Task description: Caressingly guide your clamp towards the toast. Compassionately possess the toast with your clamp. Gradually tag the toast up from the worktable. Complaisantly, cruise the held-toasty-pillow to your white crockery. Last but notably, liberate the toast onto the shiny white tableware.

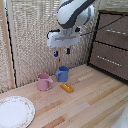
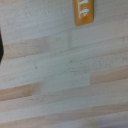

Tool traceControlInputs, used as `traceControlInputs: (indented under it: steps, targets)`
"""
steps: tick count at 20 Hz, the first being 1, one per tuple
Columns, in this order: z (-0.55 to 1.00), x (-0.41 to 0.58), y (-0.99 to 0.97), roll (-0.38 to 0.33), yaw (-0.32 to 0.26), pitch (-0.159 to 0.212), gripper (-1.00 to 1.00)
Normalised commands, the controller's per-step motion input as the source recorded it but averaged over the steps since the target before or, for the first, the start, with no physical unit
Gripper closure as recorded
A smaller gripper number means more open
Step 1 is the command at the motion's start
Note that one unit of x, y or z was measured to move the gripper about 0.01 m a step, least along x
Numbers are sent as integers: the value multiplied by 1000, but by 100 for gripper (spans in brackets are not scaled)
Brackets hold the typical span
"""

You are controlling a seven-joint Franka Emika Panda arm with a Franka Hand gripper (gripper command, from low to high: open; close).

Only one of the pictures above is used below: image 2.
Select orange toy toast slice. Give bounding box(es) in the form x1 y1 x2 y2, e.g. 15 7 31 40
73 0 96 27

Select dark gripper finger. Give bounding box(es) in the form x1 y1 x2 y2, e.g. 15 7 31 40
0 27 5 65

